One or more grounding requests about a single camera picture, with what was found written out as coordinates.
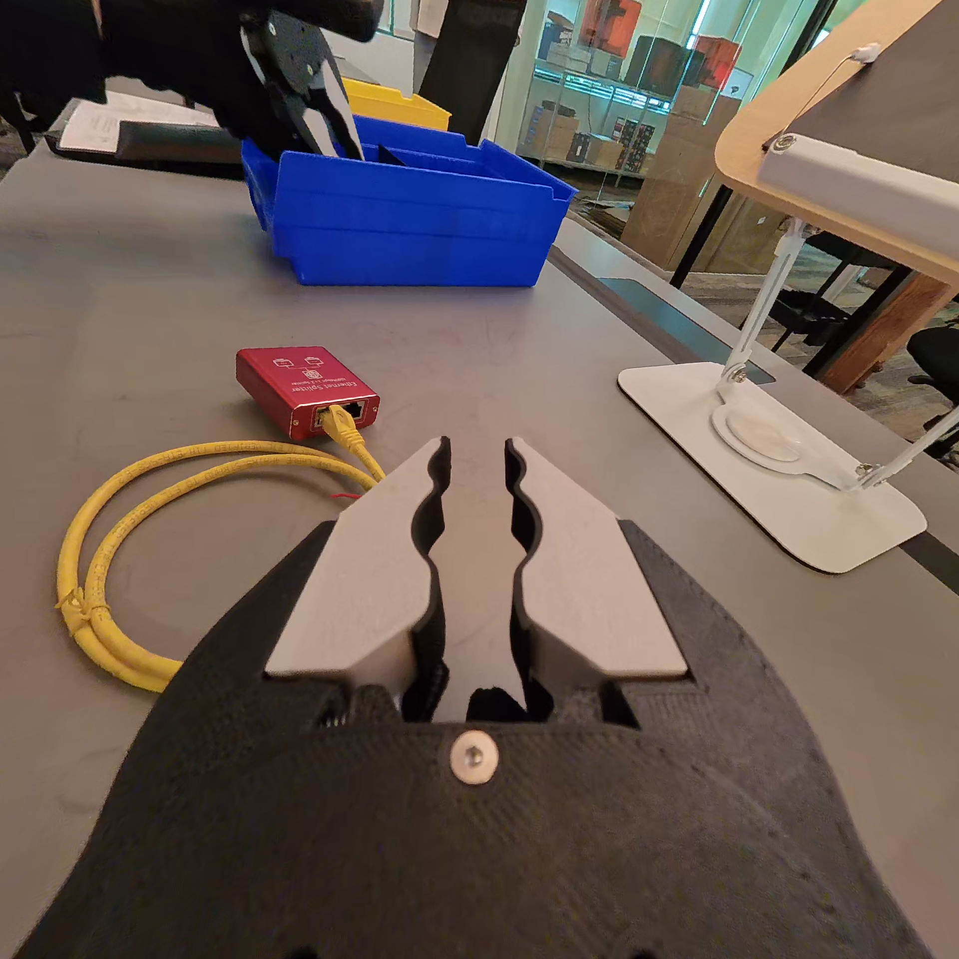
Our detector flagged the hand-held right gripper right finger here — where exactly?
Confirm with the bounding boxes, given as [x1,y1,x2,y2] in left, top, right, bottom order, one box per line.
[504,437,689,720]

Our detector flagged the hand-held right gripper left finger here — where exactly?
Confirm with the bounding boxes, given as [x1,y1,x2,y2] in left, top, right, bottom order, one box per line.
[264,436,453,722]

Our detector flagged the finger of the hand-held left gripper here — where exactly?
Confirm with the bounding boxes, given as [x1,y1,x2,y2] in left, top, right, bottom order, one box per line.
[298,88,353,158]
[318,60,367,162]

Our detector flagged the blue plastic bin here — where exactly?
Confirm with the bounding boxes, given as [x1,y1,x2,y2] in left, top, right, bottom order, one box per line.
[241,116,489,235]
[276,139,579,288]

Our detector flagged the red ethernet splitter box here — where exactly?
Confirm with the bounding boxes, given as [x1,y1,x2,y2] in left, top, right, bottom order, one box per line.
[236,345,381,441]

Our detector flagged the person's left hand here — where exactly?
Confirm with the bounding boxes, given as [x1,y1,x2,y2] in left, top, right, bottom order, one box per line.
[101,0,316,151]

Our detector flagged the yellow plastic bin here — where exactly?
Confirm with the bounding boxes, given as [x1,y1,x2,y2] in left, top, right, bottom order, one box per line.
[341,77,454,133]

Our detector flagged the black upright panel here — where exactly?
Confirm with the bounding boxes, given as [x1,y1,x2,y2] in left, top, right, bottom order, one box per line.
[418,0,527,148]

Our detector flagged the black folder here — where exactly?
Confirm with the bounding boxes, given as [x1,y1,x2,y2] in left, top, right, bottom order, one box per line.
[43,120,250,167]

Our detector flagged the white paper sheets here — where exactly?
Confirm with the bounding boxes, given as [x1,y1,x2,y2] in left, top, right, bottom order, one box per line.
[58,97,220,154]

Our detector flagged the metal storage shelf with boxes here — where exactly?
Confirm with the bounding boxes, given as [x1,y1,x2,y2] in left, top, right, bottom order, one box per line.
[524,0,758,181]

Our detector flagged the large cardboard box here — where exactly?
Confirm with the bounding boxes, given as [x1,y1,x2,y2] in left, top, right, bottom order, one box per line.
[620,86,789,275]

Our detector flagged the wooden table leg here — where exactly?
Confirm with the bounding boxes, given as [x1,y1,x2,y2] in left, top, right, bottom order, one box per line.
[808,270,959,396]

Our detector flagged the black office chair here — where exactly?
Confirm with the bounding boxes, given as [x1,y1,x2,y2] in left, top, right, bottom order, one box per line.
[772,231,959,458]

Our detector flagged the yellow ethernet cable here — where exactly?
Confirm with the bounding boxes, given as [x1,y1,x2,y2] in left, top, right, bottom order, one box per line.
[56,408,388,694]

